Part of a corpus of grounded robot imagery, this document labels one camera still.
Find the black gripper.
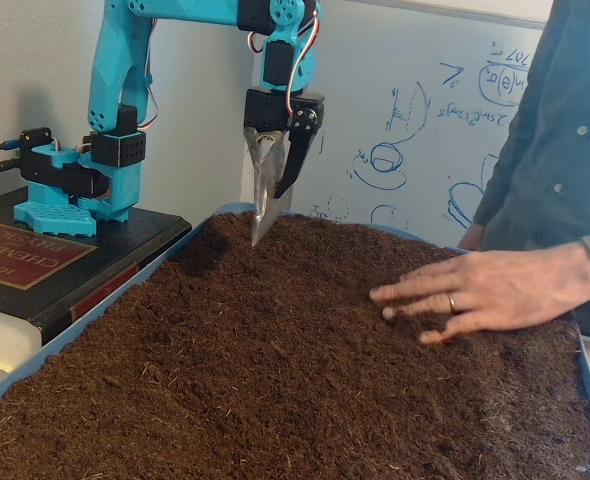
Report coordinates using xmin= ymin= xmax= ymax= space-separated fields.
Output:
xmin=243 ymin=87 xmax=326 ymax=248

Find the brown soil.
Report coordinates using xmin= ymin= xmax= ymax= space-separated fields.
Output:
xmin=0 ymin=209 xmax=590 ymax=480

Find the teal five-joint robot arm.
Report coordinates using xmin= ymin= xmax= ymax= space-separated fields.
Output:
xmin=13 ymin=0 xmax=324 ymax=237

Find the person right forearm green sleeve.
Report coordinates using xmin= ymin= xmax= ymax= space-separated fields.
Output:
xmin=472 ymin=114 xmax=531 ymax=232

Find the person right hand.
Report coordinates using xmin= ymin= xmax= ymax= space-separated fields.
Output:
xmin=457 ymin=222 xmax=487 ymax=252

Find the person left hand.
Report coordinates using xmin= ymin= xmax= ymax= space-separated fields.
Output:
xmin=368 ymin=243 xmax=590 ymax=346

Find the whiteboard with blue drawings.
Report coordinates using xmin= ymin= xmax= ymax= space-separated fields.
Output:
xmin=282 ymin=0 xmax=549 ymax=250

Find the black chemistry physics handbook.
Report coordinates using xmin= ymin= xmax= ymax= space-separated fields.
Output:
xmin=0 ymin=187 xmax=193 ymax=386

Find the blue plastic tray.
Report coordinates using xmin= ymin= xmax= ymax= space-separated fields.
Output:
xmin=0 ymin=202 xmax=590 ymax=480

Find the person body green shirt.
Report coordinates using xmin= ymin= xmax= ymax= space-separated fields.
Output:
xmin=484 ymin=0 xmax=590 ymax=261

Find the white red wrist servo cable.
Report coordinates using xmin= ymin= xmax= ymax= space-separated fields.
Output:
xmin=247 ymin=4 xmax=323 ymax=114

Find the white red shoulder servo cable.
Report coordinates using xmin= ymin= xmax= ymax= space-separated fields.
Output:
xmin=142 ymin=74 xmax=161 ymax=132

